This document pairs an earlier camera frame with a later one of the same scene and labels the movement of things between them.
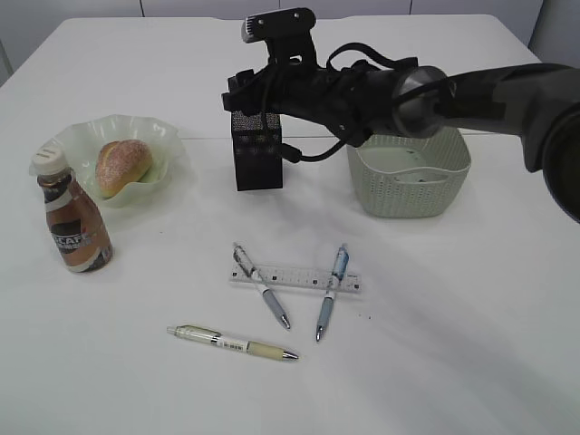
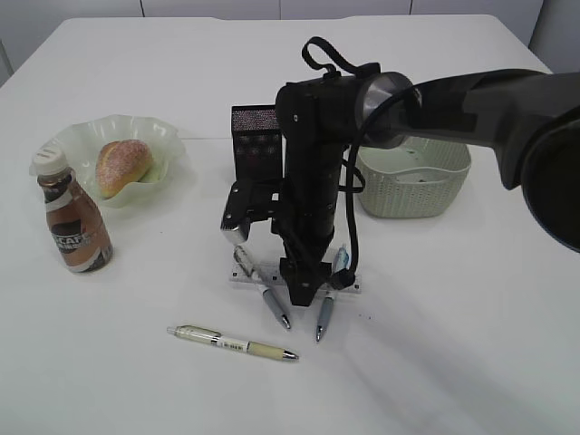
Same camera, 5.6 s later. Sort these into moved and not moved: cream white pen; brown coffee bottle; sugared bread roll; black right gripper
Moved: black right gripper
Not moved: sugared bread roll; cream white pen; brown coffee bottle
